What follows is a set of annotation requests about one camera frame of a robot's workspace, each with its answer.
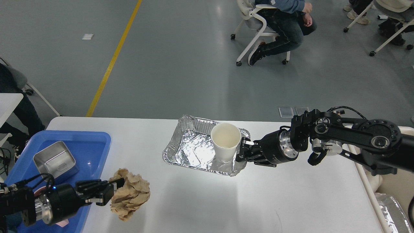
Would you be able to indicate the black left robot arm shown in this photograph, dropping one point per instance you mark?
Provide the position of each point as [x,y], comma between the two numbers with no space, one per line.
[19,197]

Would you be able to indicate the floor outlet cover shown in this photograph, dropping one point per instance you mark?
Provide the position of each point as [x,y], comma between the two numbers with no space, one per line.
[300,110]
[286,112]

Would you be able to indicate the brown paper ball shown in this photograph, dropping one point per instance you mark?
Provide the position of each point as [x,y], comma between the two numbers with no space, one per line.
[129,198]

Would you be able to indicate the white side table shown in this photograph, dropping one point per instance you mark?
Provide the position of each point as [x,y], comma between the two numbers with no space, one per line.
[8,103]

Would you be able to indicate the floor outlet cover right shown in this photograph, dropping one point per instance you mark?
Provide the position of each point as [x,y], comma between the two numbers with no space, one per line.
[300,110]

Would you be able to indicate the beige plastic bin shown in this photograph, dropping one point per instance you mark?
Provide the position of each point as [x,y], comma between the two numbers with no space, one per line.
[399,185]

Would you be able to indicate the floor outlet cover left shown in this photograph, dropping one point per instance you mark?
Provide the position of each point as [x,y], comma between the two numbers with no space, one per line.
[286,112]

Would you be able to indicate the person in beige sweater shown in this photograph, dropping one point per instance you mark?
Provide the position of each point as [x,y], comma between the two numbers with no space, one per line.
[292,21]

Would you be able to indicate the cream paper cup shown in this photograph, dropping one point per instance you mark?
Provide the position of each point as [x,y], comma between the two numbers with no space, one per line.
[225,138]

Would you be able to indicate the white chair right background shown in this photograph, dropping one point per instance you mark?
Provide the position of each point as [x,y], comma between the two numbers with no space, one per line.
[399,12]

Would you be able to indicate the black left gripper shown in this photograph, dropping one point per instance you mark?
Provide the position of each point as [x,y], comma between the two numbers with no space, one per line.
[62,202]

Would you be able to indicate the pink plastic mug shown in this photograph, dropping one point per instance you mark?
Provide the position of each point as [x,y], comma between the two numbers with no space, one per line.
[37,193]

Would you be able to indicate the white office chair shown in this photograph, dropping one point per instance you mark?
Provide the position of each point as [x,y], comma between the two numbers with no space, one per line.
[250,17]

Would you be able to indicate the aluminium foil tray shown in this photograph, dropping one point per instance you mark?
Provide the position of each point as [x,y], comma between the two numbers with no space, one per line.
[191,147]

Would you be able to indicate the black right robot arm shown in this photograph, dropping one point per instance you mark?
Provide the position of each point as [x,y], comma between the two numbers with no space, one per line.
[378,145]

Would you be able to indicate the blue plastic tray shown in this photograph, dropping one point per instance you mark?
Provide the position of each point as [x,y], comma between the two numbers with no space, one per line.
[90,150]

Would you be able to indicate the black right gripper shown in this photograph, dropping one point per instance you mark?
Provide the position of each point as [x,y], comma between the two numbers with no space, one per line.
[274,148]

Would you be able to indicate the grey chair at left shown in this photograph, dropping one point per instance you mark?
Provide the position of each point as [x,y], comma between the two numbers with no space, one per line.
[28,88]

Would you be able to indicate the white cup in bin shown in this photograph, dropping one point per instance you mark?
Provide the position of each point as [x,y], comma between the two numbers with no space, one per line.
[374,181]

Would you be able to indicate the stainless steel rectangular tin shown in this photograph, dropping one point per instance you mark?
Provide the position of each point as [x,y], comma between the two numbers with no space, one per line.
[56,160]

